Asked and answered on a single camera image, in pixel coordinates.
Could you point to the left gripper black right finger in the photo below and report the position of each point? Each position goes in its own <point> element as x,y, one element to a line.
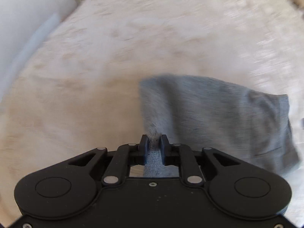
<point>169,152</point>

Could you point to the grey knit pants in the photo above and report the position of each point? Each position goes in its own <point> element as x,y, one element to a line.
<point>206,112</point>

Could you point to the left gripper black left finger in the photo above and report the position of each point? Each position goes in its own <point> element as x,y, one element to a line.
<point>138,153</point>

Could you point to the cream embroidered bedspread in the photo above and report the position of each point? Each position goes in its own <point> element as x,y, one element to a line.
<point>79,91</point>

